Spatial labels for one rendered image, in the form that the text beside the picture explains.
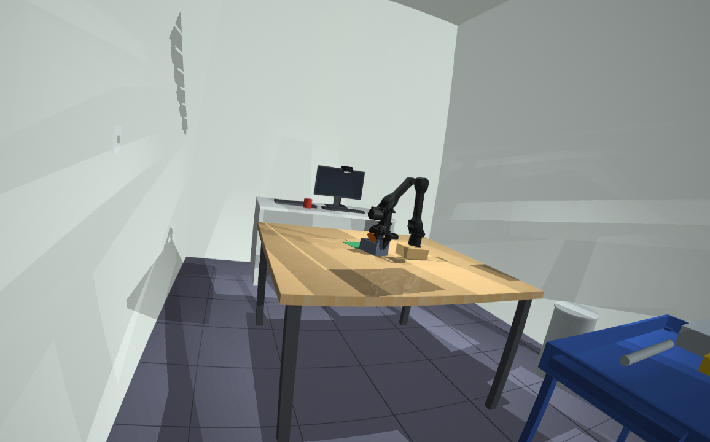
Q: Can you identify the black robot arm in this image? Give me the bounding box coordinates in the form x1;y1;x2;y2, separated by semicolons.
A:
368;177;429;247

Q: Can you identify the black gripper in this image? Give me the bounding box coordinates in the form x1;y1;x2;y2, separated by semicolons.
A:
373;220;399;250

